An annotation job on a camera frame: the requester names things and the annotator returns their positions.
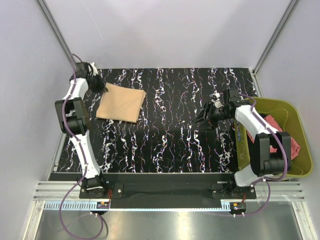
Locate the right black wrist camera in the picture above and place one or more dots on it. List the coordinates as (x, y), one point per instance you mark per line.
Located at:
(231, 95)

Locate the left small controller board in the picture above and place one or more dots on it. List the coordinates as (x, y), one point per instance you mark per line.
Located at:
(103, 205)

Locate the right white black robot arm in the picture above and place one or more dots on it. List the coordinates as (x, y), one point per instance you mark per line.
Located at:
(270, 157)

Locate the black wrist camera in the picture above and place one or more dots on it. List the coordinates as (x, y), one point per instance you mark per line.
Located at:
(231, 95)
(85, 69)

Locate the beige t shirt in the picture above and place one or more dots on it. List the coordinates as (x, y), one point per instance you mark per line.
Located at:
(121, 103)

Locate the right aluminium corner post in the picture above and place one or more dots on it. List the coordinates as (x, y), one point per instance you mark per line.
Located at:
(276, 34)

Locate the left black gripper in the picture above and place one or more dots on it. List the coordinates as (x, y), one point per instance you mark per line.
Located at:
(101, 87)

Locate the aluminium corner post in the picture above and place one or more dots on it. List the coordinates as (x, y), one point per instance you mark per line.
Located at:
(276, 34)
(45, 10)

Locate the small controller board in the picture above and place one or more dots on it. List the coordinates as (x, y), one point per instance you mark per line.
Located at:
(239, 205)
(103, 205)

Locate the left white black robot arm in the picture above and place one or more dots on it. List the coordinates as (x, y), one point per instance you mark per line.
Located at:
(74, 122)

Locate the right small controller board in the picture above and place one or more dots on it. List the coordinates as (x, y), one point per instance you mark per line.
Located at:
(239, 205)

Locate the pink t shirt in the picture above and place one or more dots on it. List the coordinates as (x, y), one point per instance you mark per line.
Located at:
(295, 147)

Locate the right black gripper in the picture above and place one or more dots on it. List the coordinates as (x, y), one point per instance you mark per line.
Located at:
(202, 116)

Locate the aluminium frame rail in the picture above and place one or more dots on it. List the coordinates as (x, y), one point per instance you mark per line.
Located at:
(54, 195)

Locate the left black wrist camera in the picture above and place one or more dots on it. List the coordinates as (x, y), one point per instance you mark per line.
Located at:
(85, 69)

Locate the left aluminium corner post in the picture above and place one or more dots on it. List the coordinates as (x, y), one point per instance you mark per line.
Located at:
(45, 10)

